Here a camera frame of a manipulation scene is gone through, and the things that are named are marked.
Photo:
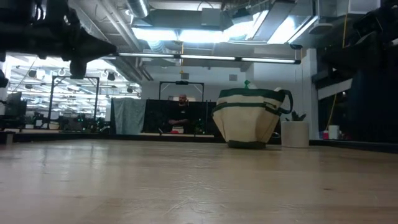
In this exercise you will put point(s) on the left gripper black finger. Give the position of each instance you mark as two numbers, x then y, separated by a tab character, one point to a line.
96	48
77	68

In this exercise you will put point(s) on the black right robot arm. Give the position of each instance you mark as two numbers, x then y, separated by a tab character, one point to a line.
357	53

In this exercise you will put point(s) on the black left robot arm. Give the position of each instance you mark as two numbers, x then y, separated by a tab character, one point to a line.
18	12

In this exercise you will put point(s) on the beige green gardening bag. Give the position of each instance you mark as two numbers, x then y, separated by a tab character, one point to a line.
245	124

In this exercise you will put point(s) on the grey cloth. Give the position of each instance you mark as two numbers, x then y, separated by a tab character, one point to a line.
129	115

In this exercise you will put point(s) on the dark monitor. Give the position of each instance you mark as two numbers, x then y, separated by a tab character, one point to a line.
15	105

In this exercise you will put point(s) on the person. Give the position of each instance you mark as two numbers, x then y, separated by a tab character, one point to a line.
180	115

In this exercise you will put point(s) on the long ceiling light fixture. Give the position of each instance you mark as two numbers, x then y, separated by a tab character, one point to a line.
205	57

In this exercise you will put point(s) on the small red object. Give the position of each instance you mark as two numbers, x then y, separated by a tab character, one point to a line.
175	131

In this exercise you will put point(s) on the green succulent plant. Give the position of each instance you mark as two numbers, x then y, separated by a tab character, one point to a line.
297	116

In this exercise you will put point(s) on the white plant pot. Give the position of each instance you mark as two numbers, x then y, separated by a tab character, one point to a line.
294	133

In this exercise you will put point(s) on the small red container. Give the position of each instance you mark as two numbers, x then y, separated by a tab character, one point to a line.
325	135

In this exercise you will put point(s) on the white roll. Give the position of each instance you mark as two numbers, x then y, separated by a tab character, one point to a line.
334	132

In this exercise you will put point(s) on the tall black metal frame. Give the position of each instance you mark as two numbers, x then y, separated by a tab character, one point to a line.
51	102

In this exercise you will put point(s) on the silver ventilation duct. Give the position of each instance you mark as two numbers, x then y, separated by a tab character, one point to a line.
136	7

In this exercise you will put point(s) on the black metal frame with camera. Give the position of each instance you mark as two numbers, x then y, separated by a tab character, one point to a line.
182	82

